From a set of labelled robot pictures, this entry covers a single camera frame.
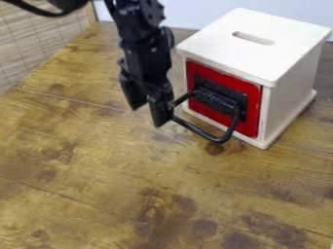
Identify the black cable loop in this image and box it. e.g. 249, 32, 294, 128
163, 27, 177, 50

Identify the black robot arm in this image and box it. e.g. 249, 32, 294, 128
103, 0, 174, 127

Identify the red drawer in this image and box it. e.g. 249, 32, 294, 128
185, 59, 262, 138

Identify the white wooden cabinet box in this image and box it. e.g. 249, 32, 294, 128
177, 8, 332, 149

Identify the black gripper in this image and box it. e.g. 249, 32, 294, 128
119, 27, 174, 127

